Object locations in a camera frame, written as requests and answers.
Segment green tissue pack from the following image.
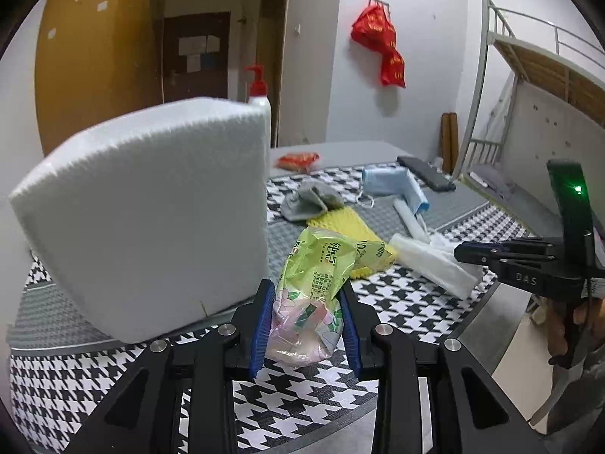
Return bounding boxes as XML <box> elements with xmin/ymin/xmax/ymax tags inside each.
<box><xmin>267</xmin><ymin>227</ymin><xmax>389</xmax><ymax>367</ymax></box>

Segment white foam tube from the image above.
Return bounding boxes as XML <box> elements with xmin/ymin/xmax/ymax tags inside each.
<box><xmin>394</xmin><ymin>198</ymin><xmax>431</xmax><ymax>244</ymax></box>

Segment blue face mask pack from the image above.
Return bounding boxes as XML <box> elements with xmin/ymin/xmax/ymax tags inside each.
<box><xmin>356</xmin><ymin>167</ymin><xmax>430</xmax><ymax>215</ymax></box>

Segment yellow foam fruit net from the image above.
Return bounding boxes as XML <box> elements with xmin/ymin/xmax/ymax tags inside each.
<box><xmin>307</xmin><ymin>207</ymin><xmax>395</xmax><ymax>280</ymax></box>

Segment grey sock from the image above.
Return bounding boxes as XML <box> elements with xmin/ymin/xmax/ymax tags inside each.
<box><xmin>281</xmin><ymin>180</ymin><xmax>344</xmax><ymax>222</ymax></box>

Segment person right hand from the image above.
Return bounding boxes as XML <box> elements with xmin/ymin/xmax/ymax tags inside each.
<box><xmin>545</xmin><ymin>287</ymin><xmax>605</xmax><ymax>370</ymax></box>

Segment black smartphone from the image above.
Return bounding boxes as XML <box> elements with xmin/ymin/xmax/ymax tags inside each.
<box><xmin>397</xmin><ymin>156</ymin><xmax>456</xmax><ymax>193</ymax></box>

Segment white styrofoam box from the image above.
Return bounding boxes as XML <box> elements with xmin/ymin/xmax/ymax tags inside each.
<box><xmin>9</xmin><ymin>97</ymin><xmax>268</xmax><ymax>343</ymax></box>

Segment metal bunk bed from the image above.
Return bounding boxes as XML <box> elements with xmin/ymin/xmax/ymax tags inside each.
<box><xmin>453</xmin><ymin>0</ymin><xmax>605</xmax><ymax>228</ymax></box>

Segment red snack packet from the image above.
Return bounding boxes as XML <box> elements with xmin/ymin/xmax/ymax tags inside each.
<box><xmin>275</xmin><ymin>152</ymin><xmax>320</xmax><ymax>172</ymax></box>

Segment white red pump bottle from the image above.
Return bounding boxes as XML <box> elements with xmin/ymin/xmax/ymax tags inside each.
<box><xmin>245</xmin><ymin>65</ymin><xmax>272</xmax><ymax>149</ymax></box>

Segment red hanging bag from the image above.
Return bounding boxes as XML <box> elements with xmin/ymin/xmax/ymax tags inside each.
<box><xmin>351</xmin><ymin>0</ymin><xmax>406</xmax><ymax>88</ymax></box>

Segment dark brown entrance door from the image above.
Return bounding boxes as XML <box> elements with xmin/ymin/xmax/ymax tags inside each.
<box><xmin>163</xmin><ymin>11</ymin><xmax>231</xmax><ymax>103</ymax></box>

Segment wooden wardrobe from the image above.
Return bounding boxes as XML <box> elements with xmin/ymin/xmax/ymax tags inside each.
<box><xmin>35</xmin><ymin>0</ymin><xmax>165</xmax><ymax>154</ymax></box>

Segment wooden boards against wall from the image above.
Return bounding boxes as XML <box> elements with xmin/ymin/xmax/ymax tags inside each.
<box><xmin>440</xmin><ymin>113</ymin><xmax>458</xmax><ymax>174</ymax></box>

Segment side doorway frame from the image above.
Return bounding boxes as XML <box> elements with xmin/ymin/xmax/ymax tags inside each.
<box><xmin>256</xmin><ymin>0</ymin><xmax>288</xmax><ymax>148</ymax></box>

